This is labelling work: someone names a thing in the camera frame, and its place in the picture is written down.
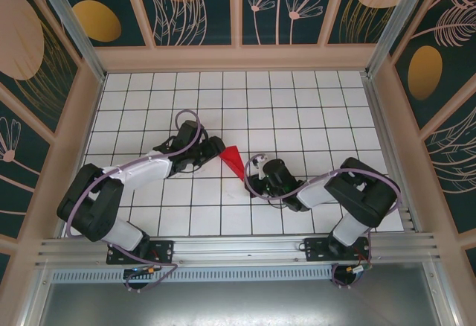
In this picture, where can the red square paper sheet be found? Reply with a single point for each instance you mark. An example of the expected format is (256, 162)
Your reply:
(232, 158)

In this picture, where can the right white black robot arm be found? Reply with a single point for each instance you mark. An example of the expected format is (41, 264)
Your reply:
(360, 195)

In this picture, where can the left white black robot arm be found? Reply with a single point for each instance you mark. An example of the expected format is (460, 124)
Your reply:
(93, 203)

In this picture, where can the grey metal sheet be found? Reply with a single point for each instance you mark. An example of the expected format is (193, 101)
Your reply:
(238, 303)

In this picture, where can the small controller board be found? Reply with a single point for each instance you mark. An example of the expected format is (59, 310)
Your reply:
(139, 269)
(359, 268)

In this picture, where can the long aluminium mounting rail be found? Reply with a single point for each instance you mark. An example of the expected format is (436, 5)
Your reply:
(238, 248)

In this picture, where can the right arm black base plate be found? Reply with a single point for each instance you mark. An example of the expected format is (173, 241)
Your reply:
(316, 249)

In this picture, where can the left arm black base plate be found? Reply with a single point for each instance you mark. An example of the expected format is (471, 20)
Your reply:
(163, 251)

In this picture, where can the aluminium side rail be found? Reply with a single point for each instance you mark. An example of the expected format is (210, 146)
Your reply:
(391, 155)

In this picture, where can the aluminium corner post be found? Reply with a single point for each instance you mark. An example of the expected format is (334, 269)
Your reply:
(394, 24)
(76, 32)

